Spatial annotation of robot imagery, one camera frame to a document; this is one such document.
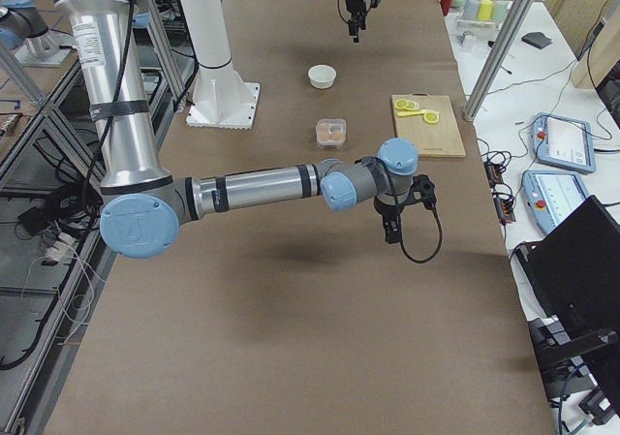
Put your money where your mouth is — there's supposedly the wooden cutting board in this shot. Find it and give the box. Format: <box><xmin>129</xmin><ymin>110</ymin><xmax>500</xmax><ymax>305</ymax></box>
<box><xmin>391</xmin><ymin>94</ymin><xmax>466</xmax><ymax>158</ymax></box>

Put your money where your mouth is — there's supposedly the teach pendant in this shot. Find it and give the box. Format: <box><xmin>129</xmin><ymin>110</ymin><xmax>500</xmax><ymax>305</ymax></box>
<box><xmin>532</xmin><ymin>112</ymin><xmax>597</xmax><ymax>174</ymax></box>
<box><xmin>521</xmin><ymin>171</ymin><xmax>589</xmax><ymax>234</ymax></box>

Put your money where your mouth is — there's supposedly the cup rack with cups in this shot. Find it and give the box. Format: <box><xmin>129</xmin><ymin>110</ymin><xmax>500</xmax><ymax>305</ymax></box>
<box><xmin>456</xmin><ymin>0</ymin><xmax>512</xmax><ymax>31</ymax></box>

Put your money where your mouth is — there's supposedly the aluminium frame post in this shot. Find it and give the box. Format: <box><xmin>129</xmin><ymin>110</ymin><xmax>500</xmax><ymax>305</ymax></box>
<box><xmin>463</xmin><ymin>0</ymin><xmax>534</xmax><ymax>122</ymax></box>

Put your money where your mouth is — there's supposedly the clear plastic egg box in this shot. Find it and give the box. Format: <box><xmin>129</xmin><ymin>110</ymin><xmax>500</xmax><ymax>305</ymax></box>
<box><xmin>315</xmin><ymin>118</ymin><xmax>347</xmax><ymax>149</ymax></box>

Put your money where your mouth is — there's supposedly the white bowl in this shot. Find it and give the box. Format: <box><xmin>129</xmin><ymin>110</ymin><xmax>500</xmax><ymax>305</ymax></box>
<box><xmin>307</xmin><ymin>64</ymin><xmax>337</xmax><ymax>89</ymax></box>

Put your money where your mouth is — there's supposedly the yellow plastic knife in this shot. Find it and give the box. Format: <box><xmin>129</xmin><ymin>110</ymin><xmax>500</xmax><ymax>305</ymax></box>
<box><xmin>396</xmin><ymin>109</ymin><xmax>427</xmax><ymax>117</ymax></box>

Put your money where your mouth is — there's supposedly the teach pendant far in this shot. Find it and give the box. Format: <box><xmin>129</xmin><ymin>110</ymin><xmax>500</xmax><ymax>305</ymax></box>
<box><xmin>532</xmin><ymin>112</ymin><xmax>597</xmax><ymax>174</ymax></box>

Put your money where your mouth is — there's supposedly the lemon slice near knife tip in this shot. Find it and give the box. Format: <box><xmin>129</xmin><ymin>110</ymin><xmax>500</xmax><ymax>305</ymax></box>
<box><xmin>422</xmin><ymin>109</ymin><xmax>440</xmax><ymax>124</ymax></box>

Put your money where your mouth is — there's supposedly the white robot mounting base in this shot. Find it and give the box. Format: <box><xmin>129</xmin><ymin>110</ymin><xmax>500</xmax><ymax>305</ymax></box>
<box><xmin>180</xmin><ymin>0</ymin><xmax>261</xmax><ymax>130</ymax></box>

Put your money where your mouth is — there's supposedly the teach pendant near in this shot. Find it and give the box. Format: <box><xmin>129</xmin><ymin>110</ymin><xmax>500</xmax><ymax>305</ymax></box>
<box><xmin>521</xmin><ymin>171</ymin><xmax>589</xmax><ymax>234</ymax></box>

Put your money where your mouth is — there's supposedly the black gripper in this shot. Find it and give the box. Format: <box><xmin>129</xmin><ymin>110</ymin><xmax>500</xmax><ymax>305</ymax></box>
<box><xmin>345</xmin><ymin>0</ymin><xmax>382</xmax><ymax>43</ymax></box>
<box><xmin>373</xmin><ymin>174</ymin><xmax>436</xmax><ymax>244</ymax></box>

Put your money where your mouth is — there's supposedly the lemon slice lower pair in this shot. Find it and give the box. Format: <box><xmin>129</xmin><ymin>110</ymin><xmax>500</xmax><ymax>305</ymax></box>
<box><xmin>392</xmin><ymin>98</ymin><xmax>406</xmax><ymax>111</ymax></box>

